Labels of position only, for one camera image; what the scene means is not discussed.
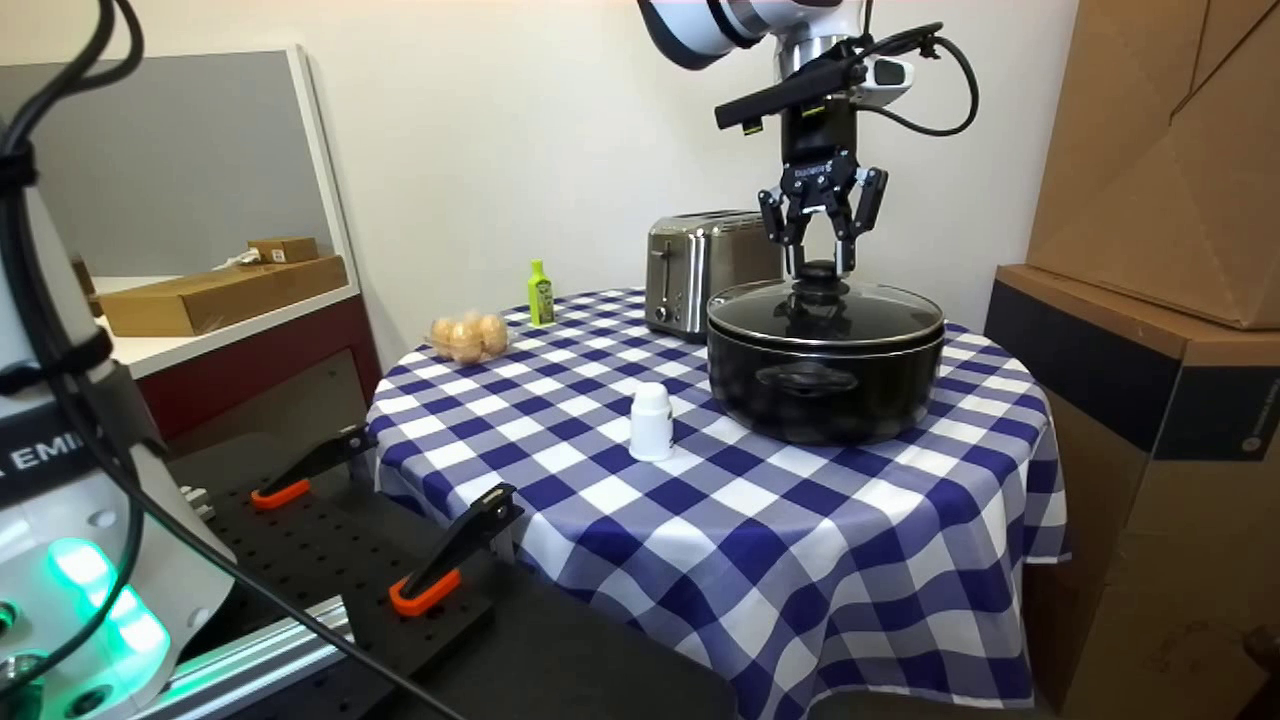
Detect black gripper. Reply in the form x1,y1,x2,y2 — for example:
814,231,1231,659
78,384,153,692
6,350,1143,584
757,98,893,288

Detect black cooking pot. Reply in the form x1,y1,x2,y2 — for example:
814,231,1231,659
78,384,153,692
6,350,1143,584
700,284,953,447

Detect silver toaster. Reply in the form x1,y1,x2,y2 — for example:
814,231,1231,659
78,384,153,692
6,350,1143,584
643,206,789,342

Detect small white plastic bottle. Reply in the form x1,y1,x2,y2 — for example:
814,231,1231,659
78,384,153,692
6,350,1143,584
629,381,675,463

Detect small green bottle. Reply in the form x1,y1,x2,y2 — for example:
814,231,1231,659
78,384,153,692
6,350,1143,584
525,256,556,332

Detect blue white checkered tablecloth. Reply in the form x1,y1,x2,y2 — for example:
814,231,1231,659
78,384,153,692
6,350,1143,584
360,284,1074,720

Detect large cardboard panel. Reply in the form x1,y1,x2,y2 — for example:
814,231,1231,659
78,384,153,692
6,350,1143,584
1022,0,1280,336

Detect tall cardboard box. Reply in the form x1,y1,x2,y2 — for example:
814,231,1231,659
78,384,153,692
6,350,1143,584
985,259,1280,720

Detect black clamp orange tips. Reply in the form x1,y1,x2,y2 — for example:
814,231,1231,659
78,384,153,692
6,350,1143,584
247,421,378,515
382,478,526,624

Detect white desk red-brown front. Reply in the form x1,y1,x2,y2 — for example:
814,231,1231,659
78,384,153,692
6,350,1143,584
91,273,386,447

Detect black perforated breadboard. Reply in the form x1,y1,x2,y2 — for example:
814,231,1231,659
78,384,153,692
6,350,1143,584
182,432,504,720

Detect flat cardboard box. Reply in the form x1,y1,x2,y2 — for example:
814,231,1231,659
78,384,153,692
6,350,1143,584
94,234,350,340

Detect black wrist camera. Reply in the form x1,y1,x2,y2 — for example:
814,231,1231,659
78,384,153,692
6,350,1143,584
711,20,944,131

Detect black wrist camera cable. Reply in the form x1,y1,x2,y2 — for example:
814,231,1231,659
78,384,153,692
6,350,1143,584
862,33,985,138

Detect grey panel white frame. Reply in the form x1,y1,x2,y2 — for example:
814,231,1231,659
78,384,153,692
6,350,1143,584
14,46,365,297

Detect aluminium rail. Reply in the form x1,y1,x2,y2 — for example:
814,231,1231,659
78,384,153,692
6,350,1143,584
132,592,357,720

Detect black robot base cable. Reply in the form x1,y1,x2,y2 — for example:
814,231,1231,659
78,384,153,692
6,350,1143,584
0,0,470,720

